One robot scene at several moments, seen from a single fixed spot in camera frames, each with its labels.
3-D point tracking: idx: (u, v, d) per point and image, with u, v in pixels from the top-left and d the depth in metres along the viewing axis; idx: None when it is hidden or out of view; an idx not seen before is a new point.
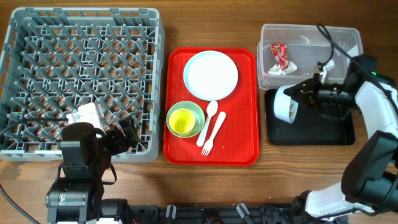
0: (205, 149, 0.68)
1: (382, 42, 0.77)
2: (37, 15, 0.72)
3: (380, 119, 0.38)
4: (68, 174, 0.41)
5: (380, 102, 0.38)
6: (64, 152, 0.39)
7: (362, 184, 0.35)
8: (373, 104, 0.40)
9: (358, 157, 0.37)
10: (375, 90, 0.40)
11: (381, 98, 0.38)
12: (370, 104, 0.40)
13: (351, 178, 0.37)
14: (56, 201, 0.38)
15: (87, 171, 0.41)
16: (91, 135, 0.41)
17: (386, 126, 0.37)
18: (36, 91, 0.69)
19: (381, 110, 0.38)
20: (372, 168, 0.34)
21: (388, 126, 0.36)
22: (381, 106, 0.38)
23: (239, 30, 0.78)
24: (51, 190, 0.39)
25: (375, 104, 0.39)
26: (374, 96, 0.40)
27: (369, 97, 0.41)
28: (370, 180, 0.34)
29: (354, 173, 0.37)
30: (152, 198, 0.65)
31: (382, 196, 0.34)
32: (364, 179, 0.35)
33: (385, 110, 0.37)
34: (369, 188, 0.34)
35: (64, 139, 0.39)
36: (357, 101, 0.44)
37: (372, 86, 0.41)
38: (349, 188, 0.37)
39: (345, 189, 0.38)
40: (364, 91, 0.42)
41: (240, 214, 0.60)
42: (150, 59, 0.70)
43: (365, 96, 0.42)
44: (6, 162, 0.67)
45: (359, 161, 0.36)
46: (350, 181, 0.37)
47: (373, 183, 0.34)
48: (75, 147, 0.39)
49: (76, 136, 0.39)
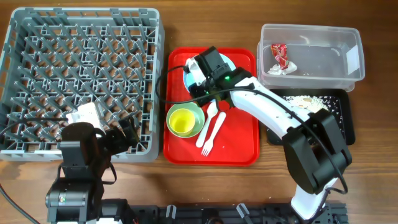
0: (205, 149, 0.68)
1: (381, 42, 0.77)
2: (37, 15, 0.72)
3: (267, 119, 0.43)
4: (67, 174, 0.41)
5: (263, 101, 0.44)
6: (64, 152, 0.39)
7: (314, 182, 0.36)
8: (265, 104, 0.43)
9: (294, 168, 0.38)
10: (254, 83, 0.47)
11: (252, 96, 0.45)
12: (256, 105, 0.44)
13: (302, 180, 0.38)
14: (56, 201, 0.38)
15: (87, 171, 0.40)
16: (91, 134, 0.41)
17: (279, 122, 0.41)
18: (36, 91, 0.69)
19: (278, 109, 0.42)
20: (310, 162, 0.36)
21: (282, 120, 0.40)
22: (270, 104, 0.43)
23: (239, 30, 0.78)
24: (51, 190, 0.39)
25: (259, 104, 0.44)
26: (257, 94, 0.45)
27: (242, 102, 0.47)
28: (316, 175, 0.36)
29: (300, 176, 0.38)
30: (152, 198, 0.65)
31: (334, 173, 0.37)
32: (312, 177, 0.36)
33: (265, 111, 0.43)
34: (321, 177, 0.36)
35: (64, 139, 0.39)
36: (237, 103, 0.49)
37: (238, 92, 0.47)
38: (307, 185, 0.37)
39: (306, 188, 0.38)
40: (237, 100, 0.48)
41: (240, 214, 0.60)
42: (150, 59, 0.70)
43: (242, 102, 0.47)
44: (7, 162, 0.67)
45: (296, 168, 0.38)
46: (305, 184, 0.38)
47: (319, 173, 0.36)
48: (75, 147, 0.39)
49: (76, 136, 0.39)
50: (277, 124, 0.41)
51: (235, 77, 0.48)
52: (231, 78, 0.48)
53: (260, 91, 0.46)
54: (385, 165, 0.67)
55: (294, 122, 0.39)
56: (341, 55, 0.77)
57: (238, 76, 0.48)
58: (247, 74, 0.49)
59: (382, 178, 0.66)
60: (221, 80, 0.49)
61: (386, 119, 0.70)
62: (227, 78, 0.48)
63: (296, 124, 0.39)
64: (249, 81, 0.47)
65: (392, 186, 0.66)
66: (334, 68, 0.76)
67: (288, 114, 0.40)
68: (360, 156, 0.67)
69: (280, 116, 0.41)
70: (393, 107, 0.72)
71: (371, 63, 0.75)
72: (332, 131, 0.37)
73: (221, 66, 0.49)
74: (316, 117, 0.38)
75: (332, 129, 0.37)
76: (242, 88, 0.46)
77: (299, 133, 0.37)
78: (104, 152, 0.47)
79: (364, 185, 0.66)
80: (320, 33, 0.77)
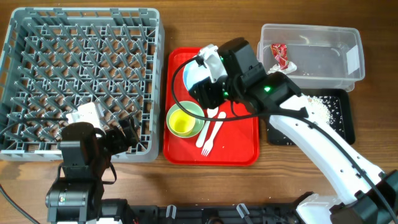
0: (205, 149, 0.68)
1: (381, 42, 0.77)
2: (37, 15, 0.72)
3: (323, 162, 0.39)
4: (67, 174, 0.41)
5: (321, 139, 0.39)
6: (64, 152, 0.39)
7: None
8: (324, 145, 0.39)
9: (347, 218, 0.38)
10: (306, 107, 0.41)
11: (308, 130, 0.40)
12: (316, 144, 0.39)
13: None
14: (56, 201, 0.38)
15: (87, 171, 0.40)
16: (91, 134, 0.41)
17: (339, 176, 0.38)
18: (36, 91, 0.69)
19: (344, 160, 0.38)
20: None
21: (346, 172, 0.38)
22: (334, 149, 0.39)
23: (239, 31, 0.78)
24: (51, 190, 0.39)
25: (319, 145, 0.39)
26: (313, 128, 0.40)
27: (284, 126, 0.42)
28: None
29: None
30: (152, 198, 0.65)
31: None
32: None
33: (329, 157, 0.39)
34: None
35: (64, 139, 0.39)
36: (273, 120, 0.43)
37: (301, 122, 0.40)
38: None
39: None
40: (281, 123, 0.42)
41: (240, 214, 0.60)
42: (150, 59, 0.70)
43: (286, 127, 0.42)
44: (6, 162, 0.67)
45: (351, 220, 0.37)
46: None
47: None
48: (75, 147, 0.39)
49: (76, 136, 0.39)
50: (341, 181, 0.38)
51: (278, 89, 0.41)
52: (272, 90, 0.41)
53: (316, 123, 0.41)
54: (385, 165, 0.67)
55: (365, 185, 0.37)
56: (341, 55, 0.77)
57: (280, 88, 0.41)
58: (293, 88, 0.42)
59: None
60: (259, 92, 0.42)
61: (386, 119, 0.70)
62: (267, 90, 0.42)
63: (367, 188, 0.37)
64: (304, 103, 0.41)
65: None
66: (334, 68, 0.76)
67: (356, 171, 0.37)
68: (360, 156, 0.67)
69: (346, 171, 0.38)
70: (394, 107, 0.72)
71: (371, 63, 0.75)
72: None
73: (255, 68, 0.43)
74: (390, 183, 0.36)
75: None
76: (291, 116, 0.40)
77: (371, 203, 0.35)
78: (104, 152, 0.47)
79: None
80: (320, 33, 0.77)
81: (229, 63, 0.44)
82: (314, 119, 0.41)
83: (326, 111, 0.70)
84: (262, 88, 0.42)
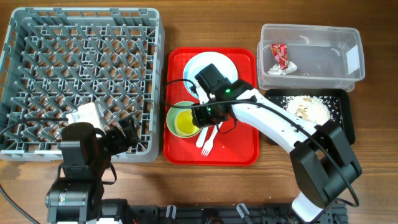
0: (205, 149, 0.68)
1: (380, 42, 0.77)
2: (37, 15, 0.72)
3: (274, 135, 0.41)
4: (68, 174, 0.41)
5: (268, 114, 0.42)
6: (64, 152, 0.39)
7: (324, 195, 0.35)
8: (269, 118, 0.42)
9: (303, 182, 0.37)
10: (255, 94, 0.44)
11: (255, 110, 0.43)
12: (261, 118, 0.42)
13: (311, 192, 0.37)
14: (57, 201, 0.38)
15: (87, 171, 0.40)
16: (91, 134, 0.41)
17: (283, 135, 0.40)
18: (36, 91, 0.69)
19: (283, 122, 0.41)
20: (318, 174, 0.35)
21: (286, 132, 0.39)
22: (275, 117, 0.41)
23: (239, 30, 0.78)
24: (51, 190, 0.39)
25: (263, 118, 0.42)
26: (260, 107, 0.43)
27: (242, 114, 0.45)
28: (326, 187, 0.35)
29: (307, 188, 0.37)
30: (152, 198, 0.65)
31: (342, 183, 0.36)
32: (323, 192, 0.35)
33: (271, 125, 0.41)
34: (332, 189, 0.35)
35: (64, 139, 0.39)
36: (239, 116, 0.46)
37: (248, 104, 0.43)
38: (316, 198, 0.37)
39: (315, 201, 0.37)
40: (239, 113, 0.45)
41: (240, 214, 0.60)
42: (150, 59, 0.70)
43: (244, 117, 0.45)
44: (7, 162, 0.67)
45: (305, 182, 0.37)
46: (315, 198, 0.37)
47: (328, 185, 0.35)
48: (75, 147, 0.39)
49: (76, 136, 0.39)
50: (283, 139, 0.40)
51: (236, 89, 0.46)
52: (231, 91, 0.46)
53: (263, 104, 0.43)
54: (385, 165, 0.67)
55: (301, 136, 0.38)
56: (341, 55, 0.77)
57: (238, 88, 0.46)
58: (247, 85, 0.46)
59: (382, 178, 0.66)
60: (221, 93, 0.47)
61: (386, 120, 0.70)
62: (227, 91, 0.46)
63: (303, 137, 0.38)
64: (250, 93, 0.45)
65: (392, 186, 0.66)
66: (334, 68, 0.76)
67: (293, 128, 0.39)
68: (360, 156, 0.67)
69: (286, 130, 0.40)
70: (394, 107, 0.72)
71: (371, 63, 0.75)
72: (341, 144, 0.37)
73: (221, 82, 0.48)
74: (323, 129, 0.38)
75: (340, 141, 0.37)
76: (244, 101, 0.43)
77: (308, 147, 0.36)
78: (104, 153, 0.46)
79: (363, 185, 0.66)
80: (320, 33, 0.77)
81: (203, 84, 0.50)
82: (262, 101, 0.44)
83: (326, 111, 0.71)
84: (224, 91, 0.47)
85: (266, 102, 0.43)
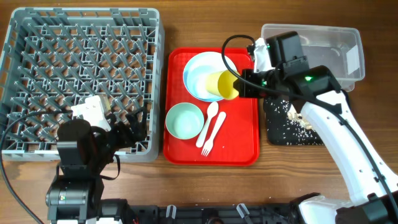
0: (205, 149, 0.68)
1: (381, 42, 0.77)
2: (37, 15, 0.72)
3: (344, 161, 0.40)
4: (66, 173, 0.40)
5: (348, 137, 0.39)
6: (61, 153, 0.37)
7: None
8: (352, 147, 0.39)
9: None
10: (342, 104, 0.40)
11: (337, 127, 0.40)
12: (342, 139, 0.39)
13: None
14: (57, 200, 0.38)
15: (85, 170, 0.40)
16: (89, 133, 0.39)
17: (359, 178, 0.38)
18: (36, 91, 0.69)
19: (365, 160, 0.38)
20: None
21: (367, 176, 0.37)
22: (357, 146, 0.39)
23: (239, 30, 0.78)
24: (51, 188, 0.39)
25: (344, 141, 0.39)
26: (343, 125, 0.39)
27: (313, 116, 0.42)
28: None
29: None
30: (152, 198, 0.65)
31: None
32: None
33: (349, 152, 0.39)
34: None
35: (60, 139, 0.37)
36: (305, 110, 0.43)
37: (333, 116, 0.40)
38: None
39: None
40: (307, 109, 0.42)
41: (240, 214, 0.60)
42: (150, 59, 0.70)
43: (313, 116, 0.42)
44: (6, 162, 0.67)
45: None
46: None
47: None
48: (72, 147, 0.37)
49: (72, 135, 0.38)
50: (357, 181, 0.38)
51: (320, 81, 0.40)
52: (313, 79, 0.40)
53: (347, 120, 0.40)
54: None
55: (380, 190, 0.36)
56: (341, 55, 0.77)
57: (321, 79, 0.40)
58: (334, 83, 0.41)
59: None
60: (300, 79, 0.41)
61: (386, 120, 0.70)
62: (309, 79, 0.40)
63: (382, 193, 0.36)
64: (335, 99, 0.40)
65: None
66: (334, 68, 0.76)
67: (374, 175, 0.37)
68: None
69: (365, 172, 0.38)
70: (394, 107, 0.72)
71: (371, 63, 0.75)
72: None
73: (299, 59, 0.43)
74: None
75: None
76: (325, 110, 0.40)
77: (380, 203, 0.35)
78: (107, 150, 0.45)
79: None
80: (321, 33, 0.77)
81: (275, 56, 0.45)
82: (346, 117, 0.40)
83: None
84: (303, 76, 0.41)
85: (351, 122, 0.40)
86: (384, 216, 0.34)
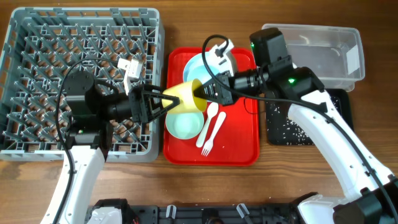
0: (205, 149, 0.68)
1: (381, 42, 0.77)
2: (37, 15, 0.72)
3: (336, 158, 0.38)
4: (78, 121, 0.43)
5: (336, 134, 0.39)
6: (71, 105, 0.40)
7: None
8: (341, 142, 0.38)
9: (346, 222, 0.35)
10: (326, 102, 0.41)
11: (324, 126, 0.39)
12: (330, 137, 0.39)
13: None
14: (75, 134, 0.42)
15: (96, 117, 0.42)
16: (92, 87, 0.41)
17: (351, 173, 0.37)
18: (36, 91, 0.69)
19: (354, 154, 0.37)
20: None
21: (357, 170, 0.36)
22: (344, 142, 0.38)
23: (239, 30, 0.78)
24: (68, 130, 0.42)
25: (332, 138, 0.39)
26: (330, 123, 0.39)
27: (299, 116, 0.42)
28: None
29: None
30: (152, 198, 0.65)
31: None
32: None
33: (337, 148, 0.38)
34: None
35: (69, 94, 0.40)
36: (291, 110, 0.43)
37: (318, 115, 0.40)
38: None
39: None
40: (294, 111, 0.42)
41: (240, 214, 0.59)
42: (150, 59, 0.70)
43: (299, 116, 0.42)
44: (6, 162, 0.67)
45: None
46: None
47: None
48: (81, 100, 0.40)
49: (78, 90, 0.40)
50: (349, 175, 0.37)
51: (304, 83, 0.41)
52: (296, 82, 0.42)
53: (333, 117, 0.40)
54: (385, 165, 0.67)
55: (372, 183, 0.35)
56: (341, 55, 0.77)
57: (305, 81, 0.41)
58: (318, 83, 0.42)
59: None
60: (284, 83, 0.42)
61: (386, 120, 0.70)
62: (292, 82, 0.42)
63: (374, 186, 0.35)
64: (321, 98, 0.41)
65: None
66: (334, 68, 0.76)
67: (365, 169, 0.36)
68: None
69: (356, 168, 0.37)
70: (394, 107, 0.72)
71: (371, 63, 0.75)
72: None
73: (283, 60, 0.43)
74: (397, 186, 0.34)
75: None
76: (310, 107, 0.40)
77: (374, 199, 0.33)
78: (113, 113, 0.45)
79: None
80: (321, 33, 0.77)
81: (259, 51, 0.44)
82: (332, 114, 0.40)
83: None
84: (286, 79, 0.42)
85: (337, 118, 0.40)
86: (379, 211, 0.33)
